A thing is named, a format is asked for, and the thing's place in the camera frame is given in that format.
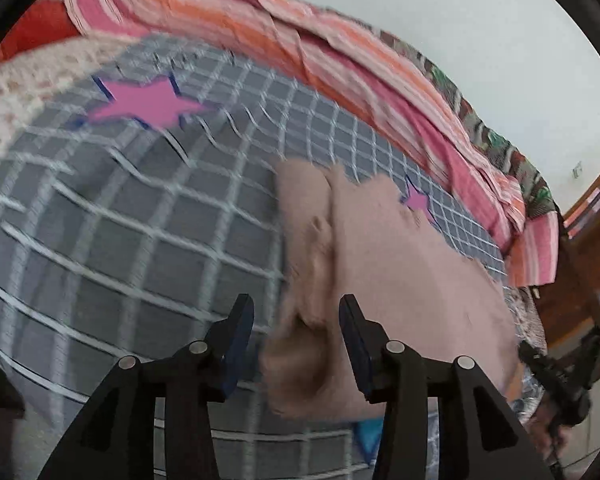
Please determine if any floral white under sheet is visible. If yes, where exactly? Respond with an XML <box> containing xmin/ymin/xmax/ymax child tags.
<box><xmin>0</xmin><ymin>37</ymin><xmax>136</xmax><ymax>158</ymax></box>

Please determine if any pink striped pillow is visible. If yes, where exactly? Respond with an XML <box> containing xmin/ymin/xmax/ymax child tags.
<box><xmin>505</xmin><ymin>211</ymin><xmax>559</xmax><ymax>287</ymax></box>

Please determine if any pink knit sweater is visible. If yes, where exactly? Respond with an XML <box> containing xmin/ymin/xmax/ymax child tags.
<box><xmin>260</xmin><ymin>158</ymin><xmax>522</xmax><ymax>422</ymax></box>

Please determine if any red towel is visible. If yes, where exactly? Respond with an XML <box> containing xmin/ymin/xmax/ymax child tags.
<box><xmin>0</xmin><ymin>0</ymin><xmax>80</xmax><ymax>64</ymax></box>

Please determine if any pink striped blanket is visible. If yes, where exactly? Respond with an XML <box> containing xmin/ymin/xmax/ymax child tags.
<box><xmin>65</xmin><ymin>0</ymin><xmax>528</xmax><ymax>252</ymax></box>

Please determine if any grey checked bed sheet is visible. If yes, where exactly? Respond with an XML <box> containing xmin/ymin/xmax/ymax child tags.
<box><xmin>0</xmin><ymin>36</ymin><xmax>506</xmax><ymax>479</ymax></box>

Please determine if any floral patchwork quilt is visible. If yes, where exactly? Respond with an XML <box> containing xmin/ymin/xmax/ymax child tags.
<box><xmin>373</xmin><ymin>29</ymin><xmax>562</xmax><ymax>219</ymax></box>

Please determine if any right hand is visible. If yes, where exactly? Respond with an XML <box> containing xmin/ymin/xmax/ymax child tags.
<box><xmin>526</xmin><ymin>394</ymin><xmax>572</xmax><ymax>458</ymax></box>

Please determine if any wooden chair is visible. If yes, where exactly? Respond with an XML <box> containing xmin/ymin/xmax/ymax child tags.
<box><xmin>532</xmin><ymin>175</ymin><xmax>600</xmax><ymax>347</ymax></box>

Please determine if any black cable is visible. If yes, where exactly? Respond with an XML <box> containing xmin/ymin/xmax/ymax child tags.
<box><xmin>549</xmin><ymin>424</ymin><xmax>600</xmax><ymax>480</ymax></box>

